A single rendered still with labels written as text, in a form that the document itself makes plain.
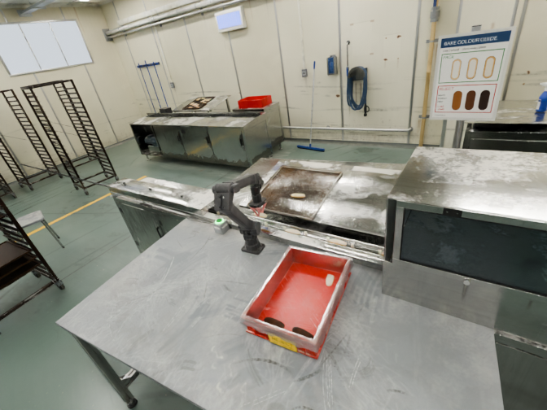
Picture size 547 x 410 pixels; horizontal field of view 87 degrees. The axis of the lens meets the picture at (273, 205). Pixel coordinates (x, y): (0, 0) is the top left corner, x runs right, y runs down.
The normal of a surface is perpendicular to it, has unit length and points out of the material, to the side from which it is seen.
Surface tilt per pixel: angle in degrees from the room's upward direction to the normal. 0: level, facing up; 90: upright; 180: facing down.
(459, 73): 90
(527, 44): 90
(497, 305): 90
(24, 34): 90
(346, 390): 0
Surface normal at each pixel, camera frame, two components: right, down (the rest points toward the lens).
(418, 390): -0.15, -0.85
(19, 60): 0.83, 0.17
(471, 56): -0.59, 0.48
